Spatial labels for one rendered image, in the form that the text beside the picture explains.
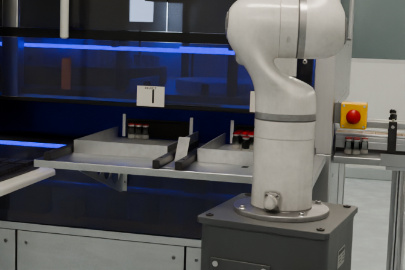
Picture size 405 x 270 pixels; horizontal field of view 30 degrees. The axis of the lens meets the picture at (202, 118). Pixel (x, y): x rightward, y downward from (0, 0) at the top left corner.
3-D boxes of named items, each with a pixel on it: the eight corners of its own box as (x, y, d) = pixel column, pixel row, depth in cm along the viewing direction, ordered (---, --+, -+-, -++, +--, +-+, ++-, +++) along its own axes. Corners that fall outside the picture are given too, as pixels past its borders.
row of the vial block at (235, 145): (232, 147, 219) (233, 132, 219) (294, 152, 215) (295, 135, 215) (231, 149, 217) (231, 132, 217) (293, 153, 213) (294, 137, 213)
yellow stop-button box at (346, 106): (341, 125, 217) (342, 100, 216) (366, 127, 216) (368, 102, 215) (339, 128, 210) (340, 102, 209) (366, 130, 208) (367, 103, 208)
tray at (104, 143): (117, 137, 235) (117, 126, 235) (198, 142, 229) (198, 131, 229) (73, 152, 202) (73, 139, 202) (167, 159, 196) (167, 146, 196)
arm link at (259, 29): (318, 123, 143) (324, -5, 140) (220, 119, 144) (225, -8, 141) (313, 116, 154) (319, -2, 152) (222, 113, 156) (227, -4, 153)
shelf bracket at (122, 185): (118, 190, 228) (119, 147, 227) (126, 191, 227) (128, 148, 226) (73, 215, 195) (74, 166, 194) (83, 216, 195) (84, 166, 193)
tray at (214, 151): (223, 144, 227) (224, 132, 227) (310, 150, 221) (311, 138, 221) (196, 161, 194) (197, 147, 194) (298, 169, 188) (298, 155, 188)
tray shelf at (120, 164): (102, 142, 236) (102, 136, 236) (327, 157, 220) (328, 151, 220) (32, 166, 190) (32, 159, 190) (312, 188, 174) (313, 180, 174)
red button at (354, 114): (346, 122, 211) (346, 108, 210) (360, 123, 210) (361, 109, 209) (345, 124, 207) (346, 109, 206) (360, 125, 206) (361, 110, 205)
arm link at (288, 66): (259, 76, 186) (297, 77, 185) (261, 21, 184) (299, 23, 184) (259, 74, 194) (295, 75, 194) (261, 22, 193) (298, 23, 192)
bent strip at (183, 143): (178, 158, 198) (179, 136, 197) (189, 160, 197) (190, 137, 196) (163, 167, 184) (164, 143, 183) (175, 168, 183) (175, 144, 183)
